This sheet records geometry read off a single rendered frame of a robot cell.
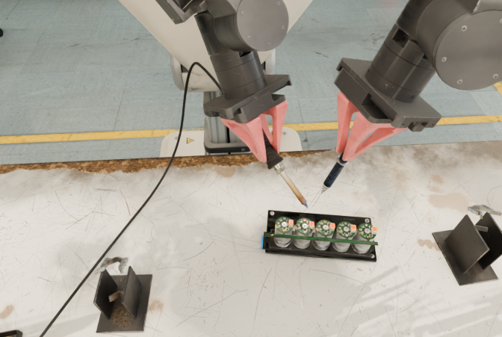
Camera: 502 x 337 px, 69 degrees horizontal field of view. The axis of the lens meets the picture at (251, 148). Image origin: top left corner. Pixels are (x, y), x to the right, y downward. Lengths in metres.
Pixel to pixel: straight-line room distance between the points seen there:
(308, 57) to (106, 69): 1.16
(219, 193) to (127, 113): 1.37
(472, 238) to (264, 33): 0.39
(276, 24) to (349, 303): 0.37
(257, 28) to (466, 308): 0.45
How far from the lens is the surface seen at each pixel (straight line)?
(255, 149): 0.49
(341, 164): 0.45
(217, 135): 0.93
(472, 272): 0.63
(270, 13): 0.38
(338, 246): 0.55
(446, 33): 0.29
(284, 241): 0.53
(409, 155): 0.73
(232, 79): 0.44
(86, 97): 2.12
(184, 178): 0.65
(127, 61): 2.31
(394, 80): 0.37
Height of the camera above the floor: 1.26
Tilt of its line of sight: 48 degrees down
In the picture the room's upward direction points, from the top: straight up
